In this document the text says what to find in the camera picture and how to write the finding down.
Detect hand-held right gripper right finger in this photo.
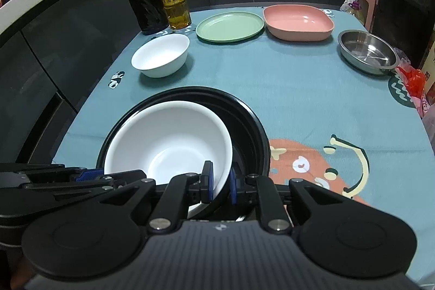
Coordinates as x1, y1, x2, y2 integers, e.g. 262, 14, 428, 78
228, 168, 341, 234

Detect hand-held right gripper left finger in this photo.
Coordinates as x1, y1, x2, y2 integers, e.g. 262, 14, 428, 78
101, 160, 215, 233

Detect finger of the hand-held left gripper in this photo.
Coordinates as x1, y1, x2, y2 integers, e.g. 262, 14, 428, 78
0, 162, 104, 183
20, 170, 146, 206

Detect large black bowl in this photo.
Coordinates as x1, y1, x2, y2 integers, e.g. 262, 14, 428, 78
96, 86, 271, 220

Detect large white bowl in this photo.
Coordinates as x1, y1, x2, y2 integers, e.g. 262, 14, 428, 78
104, 101, 234, 213

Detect pink square plate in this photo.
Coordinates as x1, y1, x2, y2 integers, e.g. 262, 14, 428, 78
263, 5, 335, 41

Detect stainless steel basin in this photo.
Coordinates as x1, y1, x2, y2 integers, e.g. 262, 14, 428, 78
337, 30, 400, 76

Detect teal printed tablecloth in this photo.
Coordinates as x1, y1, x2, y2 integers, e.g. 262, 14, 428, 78
51, 6, 435, 290

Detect small white bowl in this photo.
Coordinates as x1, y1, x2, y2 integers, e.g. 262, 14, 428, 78
131, 34, 190, 78

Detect green round plate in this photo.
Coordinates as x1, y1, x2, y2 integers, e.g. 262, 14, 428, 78
196, 12, 265, 43

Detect red plastic bag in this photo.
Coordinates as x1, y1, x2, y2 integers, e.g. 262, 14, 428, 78
394, 66, 426, 101

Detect yellow oil jug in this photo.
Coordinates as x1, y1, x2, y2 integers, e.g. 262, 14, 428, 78
340, 0, 364, 19

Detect pink plastic stool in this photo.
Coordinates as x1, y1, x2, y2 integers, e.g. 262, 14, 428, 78
349, 0, 382, 33

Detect cardboard box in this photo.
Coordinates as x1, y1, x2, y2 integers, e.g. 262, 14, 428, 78
419, 39, 435, 108

